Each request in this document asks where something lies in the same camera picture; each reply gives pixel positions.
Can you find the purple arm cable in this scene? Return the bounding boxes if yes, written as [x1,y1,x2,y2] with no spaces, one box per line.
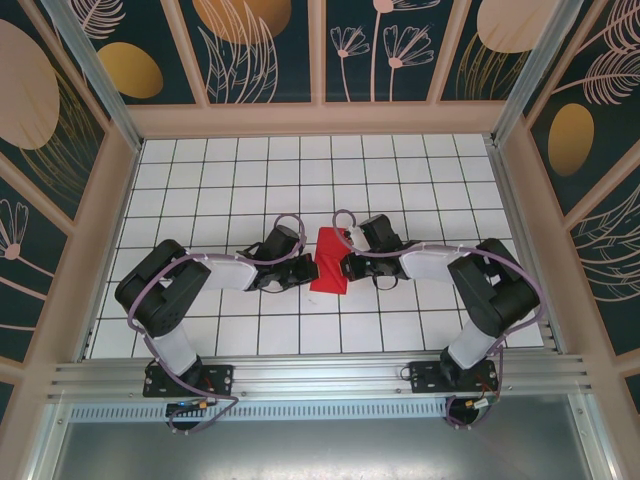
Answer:
[333,208,545,431]
[127,213,307,436]

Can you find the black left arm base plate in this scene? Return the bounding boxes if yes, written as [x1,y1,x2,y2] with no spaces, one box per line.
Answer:
[143,363,235,399]

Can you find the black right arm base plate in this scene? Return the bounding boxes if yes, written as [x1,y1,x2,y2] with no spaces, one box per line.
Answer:
[408,359,499,394]

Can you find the slotted metal cable tray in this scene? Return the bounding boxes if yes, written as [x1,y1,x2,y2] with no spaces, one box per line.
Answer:
[69,403,454,422]

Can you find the aluminium frame post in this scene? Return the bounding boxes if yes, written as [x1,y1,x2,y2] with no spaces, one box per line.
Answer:
[39,0,146,154]
[489,0,586,149]

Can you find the grey metal sheet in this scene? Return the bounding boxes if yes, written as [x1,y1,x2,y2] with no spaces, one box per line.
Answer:
[29,393,616,480]

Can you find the aluminium rail beam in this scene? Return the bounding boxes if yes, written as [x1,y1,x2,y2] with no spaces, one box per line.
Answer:
[46,353,599,401]

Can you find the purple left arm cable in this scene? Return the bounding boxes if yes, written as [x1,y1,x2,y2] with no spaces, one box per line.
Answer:
[127,213,307,436]

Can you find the aluminium side rail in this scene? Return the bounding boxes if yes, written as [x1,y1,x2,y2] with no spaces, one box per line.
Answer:
[485,134,569,359]

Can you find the red cloth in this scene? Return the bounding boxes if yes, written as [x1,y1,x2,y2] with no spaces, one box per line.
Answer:
[308,226,350,295]

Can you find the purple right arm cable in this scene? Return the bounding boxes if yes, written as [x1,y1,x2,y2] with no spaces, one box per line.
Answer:
[333,208,545,431]

